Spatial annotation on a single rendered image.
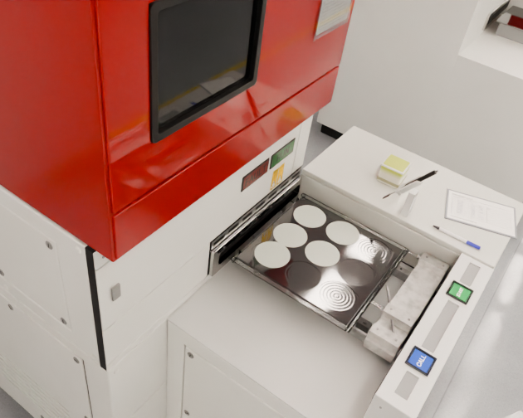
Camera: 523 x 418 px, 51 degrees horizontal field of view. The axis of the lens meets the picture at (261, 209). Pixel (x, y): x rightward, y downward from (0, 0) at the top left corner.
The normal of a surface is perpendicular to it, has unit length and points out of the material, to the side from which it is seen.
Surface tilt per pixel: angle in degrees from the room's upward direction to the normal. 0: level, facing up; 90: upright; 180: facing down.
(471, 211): 0
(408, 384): 0
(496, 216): 0
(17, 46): 90
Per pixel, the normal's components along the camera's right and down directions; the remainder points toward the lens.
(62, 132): -0.57, 0.49
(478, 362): 0.12, -0.74
